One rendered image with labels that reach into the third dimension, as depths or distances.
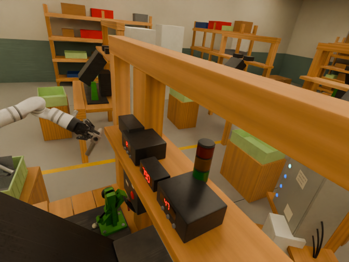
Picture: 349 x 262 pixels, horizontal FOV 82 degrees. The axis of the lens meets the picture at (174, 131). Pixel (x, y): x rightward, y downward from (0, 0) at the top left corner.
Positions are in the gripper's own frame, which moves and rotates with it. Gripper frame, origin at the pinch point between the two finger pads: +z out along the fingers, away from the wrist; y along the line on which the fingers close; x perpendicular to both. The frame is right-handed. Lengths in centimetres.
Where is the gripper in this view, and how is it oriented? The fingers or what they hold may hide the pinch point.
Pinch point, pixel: (95, 135)
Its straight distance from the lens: 117.4
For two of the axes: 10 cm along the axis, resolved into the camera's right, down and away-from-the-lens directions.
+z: 8.3, 4.9, 2.8
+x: -0.1, -4.9, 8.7
